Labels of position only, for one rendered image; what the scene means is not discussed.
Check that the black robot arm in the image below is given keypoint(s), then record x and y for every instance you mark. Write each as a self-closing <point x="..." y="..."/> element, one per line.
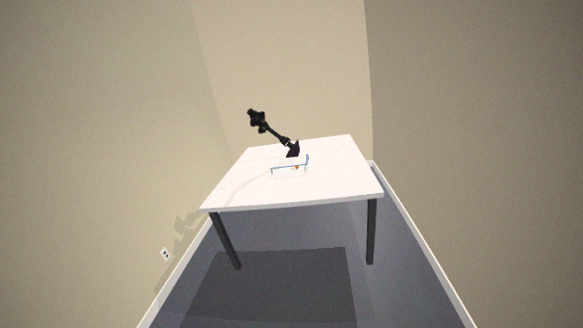
<point x="254" y="120"/>

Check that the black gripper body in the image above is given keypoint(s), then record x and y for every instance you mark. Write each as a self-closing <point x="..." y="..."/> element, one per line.
<point x="260" y="114"/>

